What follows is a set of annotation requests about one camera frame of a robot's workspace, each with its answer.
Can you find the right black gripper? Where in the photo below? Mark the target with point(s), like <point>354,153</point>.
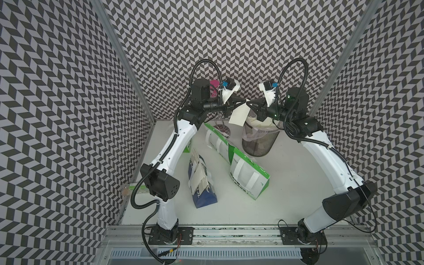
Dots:
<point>260,110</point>

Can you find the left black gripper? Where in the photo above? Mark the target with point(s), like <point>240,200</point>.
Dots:
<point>228,107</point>

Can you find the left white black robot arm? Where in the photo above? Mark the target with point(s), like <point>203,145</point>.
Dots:
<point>158,175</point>

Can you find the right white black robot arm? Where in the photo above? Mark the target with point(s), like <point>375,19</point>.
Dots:
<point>352,193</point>

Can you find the shredded paper pieces pile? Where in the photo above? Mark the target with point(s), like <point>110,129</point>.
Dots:
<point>266,125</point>

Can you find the clear plastic bin liner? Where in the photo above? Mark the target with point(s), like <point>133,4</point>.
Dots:
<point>251,134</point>

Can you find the black mesh trash bin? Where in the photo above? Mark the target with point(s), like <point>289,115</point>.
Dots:
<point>258,149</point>

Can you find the green white bag middle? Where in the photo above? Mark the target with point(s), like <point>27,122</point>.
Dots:
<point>217,141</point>

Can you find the green white bag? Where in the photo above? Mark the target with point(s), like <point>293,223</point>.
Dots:
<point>217,141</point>
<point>248,175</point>
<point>187,148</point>

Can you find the green white bag back left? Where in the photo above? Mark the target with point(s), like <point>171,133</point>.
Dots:
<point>187,148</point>

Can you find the green white bag front right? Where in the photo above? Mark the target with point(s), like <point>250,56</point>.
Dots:
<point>248,175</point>

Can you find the blue white paper bag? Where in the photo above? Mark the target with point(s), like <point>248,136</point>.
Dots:
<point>201,183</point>

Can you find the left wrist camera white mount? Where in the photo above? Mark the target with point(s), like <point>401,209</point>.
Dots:
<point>230,86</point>

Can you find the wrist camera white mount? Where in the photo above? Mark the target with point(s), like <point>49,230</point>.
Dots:
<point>269,91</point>
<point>230,86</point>

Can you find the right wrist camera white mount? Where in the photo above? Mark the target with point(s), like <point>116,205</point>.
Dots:
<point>269,91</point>

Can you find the pink top wire stand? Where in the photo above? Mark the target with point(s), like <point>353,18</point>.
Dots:
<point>217,117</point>

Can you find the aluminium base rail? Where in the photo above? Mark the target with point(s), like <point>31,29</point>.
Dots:
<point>268,245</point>

